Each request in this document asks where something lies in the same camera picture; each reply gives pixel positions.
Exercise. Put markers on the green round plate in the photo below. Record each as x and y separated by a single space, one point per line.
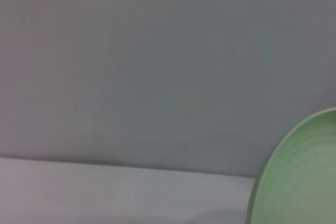
302 176

